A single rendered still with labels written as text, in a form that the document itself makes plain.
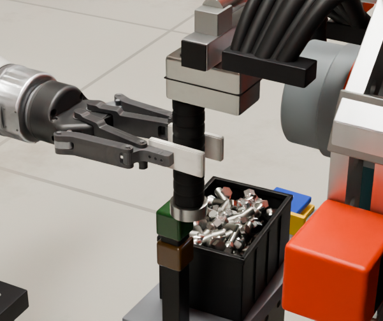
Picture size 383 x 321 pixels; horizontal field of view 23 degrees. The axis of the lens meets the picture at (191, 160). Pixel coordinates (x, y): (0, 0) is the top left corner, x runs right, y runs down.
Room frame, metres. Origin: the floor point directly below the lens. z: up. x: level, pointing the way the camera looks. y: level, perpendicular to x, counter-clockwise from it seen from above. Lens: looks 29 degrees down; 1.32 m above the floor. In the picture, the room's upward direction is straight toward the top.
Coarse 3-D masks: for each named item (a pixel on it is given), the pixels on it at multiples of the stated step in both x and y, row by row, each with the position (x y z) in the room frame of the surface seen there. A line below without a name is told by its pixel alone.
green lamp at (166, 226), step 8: (160, 208) 1.06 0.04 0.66; (168, 208) 1.06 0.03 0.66; (160, 216) 1.05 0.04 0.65; (168, 216) 1.05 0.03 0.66; (160, 224) 1.05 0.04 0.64; (168, 224) 1.05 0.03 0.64; (176, 224) 1.04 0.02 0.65; (184, 224) 1.05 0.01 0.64; (192, 224) 1.07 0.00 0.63; (160, 232) 1.05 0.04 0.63; (168, 232) 1.05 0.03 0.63; (176, 232) 1.04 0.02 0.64; (184, 232) 1.05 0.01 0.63; (176, 240) 1.04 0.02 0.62
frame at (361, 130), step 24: (360, 48) 0.77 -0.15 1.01; (360, 72) 0.75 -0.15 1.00; (360, 96) 0.73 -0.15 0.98; (336, 120) 0.72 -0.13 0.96; (360, 120) 0.72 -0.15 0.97; (336, 144) 0.72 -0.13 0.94; (360, 144) 0.71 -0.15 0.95; (336, 168) 0.72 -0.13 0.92; (360, 168) 0.74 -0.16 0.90; (336, 192) 0.72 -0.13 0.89
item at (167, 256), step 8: (160, 240) 1.06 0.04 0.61; (192, 240) 1.07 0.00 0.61; (160, 248) 1.05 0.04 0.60; (168, 248) 1.05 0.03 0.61; (176, 248) 1.04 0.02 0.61; (184, 248) 1.05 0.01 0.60; (192, 248) 1.07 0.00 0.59; (160, 256) 1.05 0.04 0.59; (168, 256) 1.05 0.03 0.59; (176, 256) 1.04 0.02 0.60; (184, 256) 1.05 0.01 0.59; (192, 256) 1.07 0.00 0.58; (160, 264) 1.06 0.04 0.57; (168, 264) 1.05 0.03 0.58; (176, 264) 1.04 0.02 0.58; (184, 264) 1.05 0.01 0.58
